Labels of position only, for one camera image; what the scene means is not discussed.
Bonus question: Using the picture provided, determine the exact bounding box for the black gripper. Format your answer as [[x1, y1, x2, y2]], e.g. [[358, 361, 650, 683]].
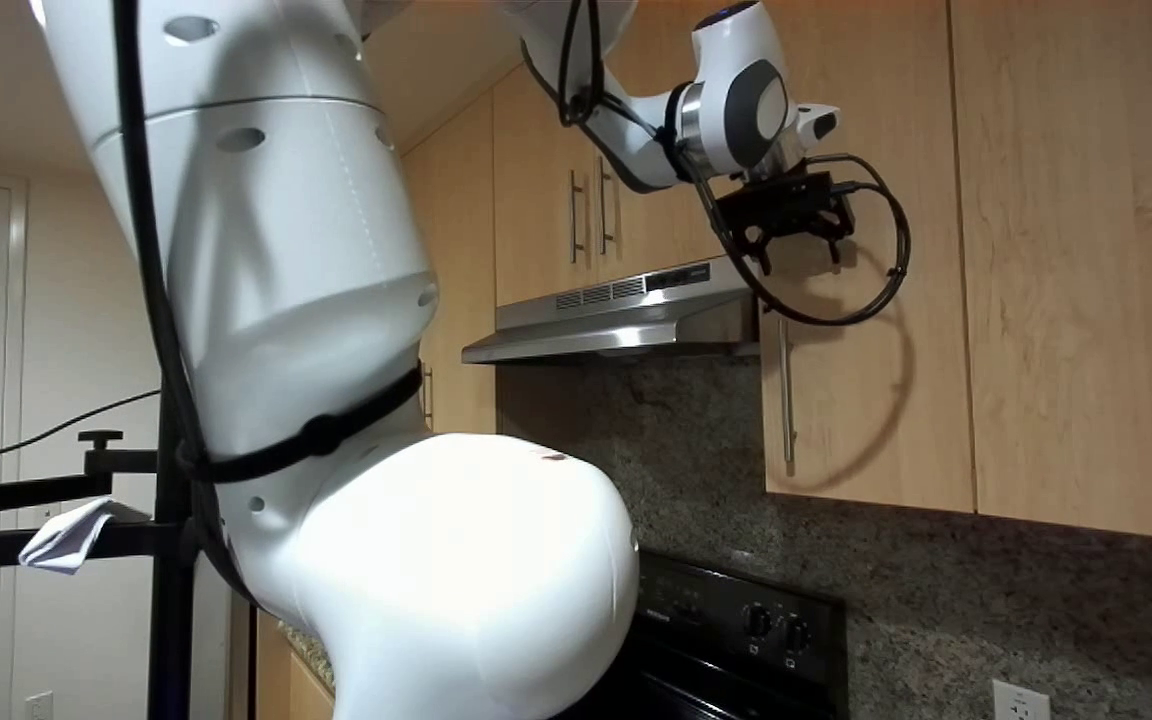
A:
[[716, 163, 866, 286]]

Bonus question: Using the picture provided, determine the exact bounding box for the wood cabinet door white inside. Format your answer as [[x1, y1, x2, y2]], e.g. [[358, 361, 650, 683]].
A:
[[732, 0, 982, 522]]

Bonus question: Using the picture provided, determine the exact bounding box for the light wood cabinet door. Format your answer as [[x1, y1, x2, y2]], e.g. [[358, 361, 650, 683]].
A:
[[490, 74, 596, 313], [943, 0, 1152, 547], [588, 0, 743, 295]]

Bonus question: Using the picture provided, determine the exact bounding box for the tall wood cabinet panel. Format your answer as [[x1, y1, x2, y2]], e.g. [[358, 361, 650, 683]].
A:
[[395, 93, 503, 440]]

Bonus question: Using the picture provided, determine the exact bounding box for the wood base cabinet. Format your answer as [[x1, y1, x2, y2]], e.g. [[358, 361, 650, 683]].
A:
[[245, 610, 341, 720]]

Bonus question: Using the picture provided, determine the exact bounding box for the stainless steel range hood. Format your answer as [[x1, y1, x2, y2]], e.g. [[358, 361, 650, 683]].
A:
[[462, 254, 760, 368]]

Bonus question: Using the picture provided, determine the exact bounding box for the black electric stove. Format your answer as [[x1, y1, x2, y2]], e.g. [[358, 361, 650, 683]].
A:
[[555, 546, 856, 720]]

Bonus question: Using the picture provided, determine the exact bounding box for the crumpled white paper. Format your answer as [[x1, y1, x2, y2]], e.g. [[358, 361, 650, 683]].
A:
[[18, 495, 119, 579]]

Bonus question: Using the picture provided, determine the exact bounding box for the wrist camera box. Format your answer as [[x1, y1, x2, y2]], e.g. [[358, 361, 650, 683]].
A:
[[779, 99, 843, 153]]

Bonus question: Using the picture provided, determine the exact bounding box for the metal cabinet bar handle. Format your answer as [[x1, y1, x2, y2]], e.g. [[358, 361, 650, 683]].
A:
[[592, 155, 623, 263], [776, 347, 804, 480], [565, 163, 592, 267]]

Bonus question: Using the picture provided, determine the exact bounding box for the white wall outlet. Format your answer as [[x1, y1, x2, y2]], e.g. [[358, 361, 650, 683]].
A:
[[987, 676, 1058, 720]]

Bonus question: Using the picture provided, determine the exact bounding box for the black metal camera stand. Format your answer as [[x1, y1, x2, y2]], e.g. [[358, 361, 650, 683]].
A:
[[0, 426, 210, 720]]

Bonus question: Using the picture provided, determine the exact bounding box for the thin black cable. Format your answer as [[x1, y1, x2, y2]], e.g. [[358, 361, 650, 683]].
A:
[[0, 383, 170, 480]]

